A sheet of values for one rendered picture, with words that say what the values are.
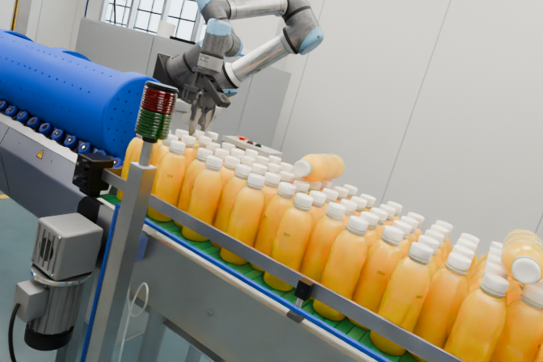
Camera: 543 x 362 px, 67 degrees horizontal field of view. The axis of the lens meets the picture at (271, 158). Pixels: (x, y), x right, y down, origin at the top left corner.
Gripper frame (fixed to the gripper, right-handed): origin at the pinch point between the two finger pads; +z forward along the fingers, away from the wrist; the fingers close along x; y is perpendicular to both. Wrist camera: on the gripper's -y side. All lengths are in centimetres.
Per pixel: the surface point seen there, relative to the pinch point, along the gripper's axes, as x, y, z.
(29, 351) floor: 8, 52, 111
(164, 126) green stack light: 45, -30, -8
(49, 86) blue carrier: 23, 45, -1
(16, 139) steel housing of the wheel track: 22, 61, 22
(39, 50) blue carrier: 17, 65, -10
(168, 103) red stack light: 45, -30, -13
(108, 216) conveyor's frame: 32.0, -5.0, 22.2
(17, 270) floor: -18, 112, 111
